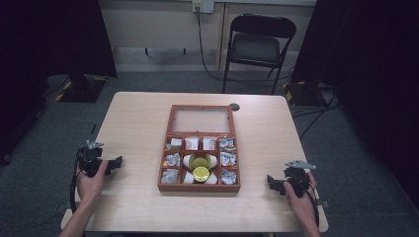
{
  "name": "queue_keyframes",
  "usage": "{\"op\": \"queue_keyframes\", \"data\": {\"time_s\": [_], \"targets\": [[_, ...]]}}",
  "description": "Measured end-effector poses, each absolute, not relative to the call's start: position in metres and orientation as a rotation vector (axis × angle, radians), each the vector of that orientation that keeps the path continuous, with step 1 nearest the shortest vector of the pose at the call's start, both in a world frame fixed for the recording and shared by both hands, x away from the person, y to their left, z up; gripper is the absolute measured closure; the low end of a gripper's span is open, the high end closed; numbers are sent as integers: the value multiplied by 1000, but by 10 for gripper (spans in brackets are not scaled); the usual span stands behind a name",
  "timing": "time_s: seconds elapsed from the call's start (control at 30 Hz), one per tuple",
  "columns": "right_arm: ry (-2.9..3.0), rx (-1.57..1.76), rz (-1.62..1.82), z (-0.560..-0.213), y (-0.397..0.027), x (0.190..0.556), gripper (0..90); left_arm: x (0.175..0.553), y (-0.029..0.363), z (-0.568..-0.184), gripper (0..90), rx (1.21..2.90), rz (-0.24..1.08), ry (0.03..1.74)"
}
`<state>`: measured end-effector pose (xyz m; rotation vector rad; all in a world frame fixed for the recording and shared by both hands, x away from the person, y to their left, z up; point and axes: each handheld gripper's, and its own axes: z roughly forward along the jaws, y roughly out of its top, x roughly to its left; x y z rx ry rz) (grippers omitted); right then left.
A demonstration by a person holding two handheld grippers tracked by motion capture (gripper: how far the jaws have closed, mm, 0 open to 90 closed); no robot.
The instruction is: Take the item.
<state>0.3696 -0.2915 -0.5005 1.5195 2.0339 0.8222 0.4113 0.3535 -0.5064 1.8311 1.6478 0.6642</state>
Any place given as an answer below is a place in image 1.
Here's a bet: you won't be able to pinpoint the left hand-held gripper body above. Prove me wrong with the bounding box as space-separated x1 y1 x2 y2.
77 139 112 179

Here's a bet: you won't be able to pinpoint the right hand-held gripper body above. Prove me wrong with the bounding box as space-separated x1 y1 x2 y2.
283 159 317 198

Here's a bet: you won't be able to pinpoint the person's right hand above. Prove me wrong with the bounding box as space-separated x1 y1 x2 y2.
283 171 319 225

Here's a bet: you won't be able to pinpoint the person's left hand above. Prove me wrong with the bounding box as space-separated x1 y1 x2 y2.
75 160 110 203

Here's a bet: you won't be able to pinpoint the silver packet with blue print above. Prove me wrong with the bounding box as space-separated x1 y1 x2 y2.
218 137 237 152
220 168 238 186
219 151 238 168

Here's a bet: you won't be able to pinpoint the plain silver packet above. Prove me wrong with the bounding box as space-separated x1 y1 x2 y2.
163 152 182 168
160 168 180 185
166 137 184 151

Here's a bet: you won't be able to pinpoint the black stand base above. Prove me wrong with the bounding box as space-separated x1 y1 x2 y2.
54 74 108 104
282 80 331 108

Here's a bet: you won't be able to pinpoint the white and orange packet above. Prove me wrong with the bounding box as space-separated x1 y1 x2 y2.
184 136 200 151
202 136 217 151

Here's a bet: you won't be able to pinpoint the wooden compartment box with lid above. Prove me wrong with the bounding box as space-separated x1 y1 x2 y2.
157 104 242 194

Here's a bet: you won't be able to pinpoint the black curtain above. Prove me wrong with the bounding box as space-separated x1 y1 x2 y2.
291 0 419 209
0 0 119 167

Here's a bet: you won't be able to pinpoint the black folding chair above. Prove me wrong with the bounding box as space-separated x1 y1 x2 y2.
221 13 297 96

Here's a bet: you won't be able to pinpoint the left hand-held gripper black cable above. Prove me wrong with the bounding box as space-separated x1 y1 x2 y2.
68 157 82 214

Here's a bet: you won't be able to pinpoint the hand-held gripper black cable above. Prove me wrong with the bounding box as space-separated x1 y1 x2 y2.
306 184 321 229
68 157 82 214

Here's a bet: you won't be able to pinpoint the right hand-held gripper black cable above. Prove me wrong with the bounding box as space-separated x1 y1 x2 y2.
306 184 321 229

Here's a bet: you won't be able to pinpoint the black floor cables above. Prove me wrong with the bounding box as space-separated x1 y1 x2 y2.
291 91 341 141

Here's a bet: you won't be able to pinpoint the black wall handle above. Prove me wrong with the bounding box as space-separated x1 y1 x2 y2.
144 46 188 57

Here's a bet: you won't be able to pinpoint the white wall outlet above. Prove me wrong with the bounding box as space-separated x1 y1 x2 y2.
192 0 215 15

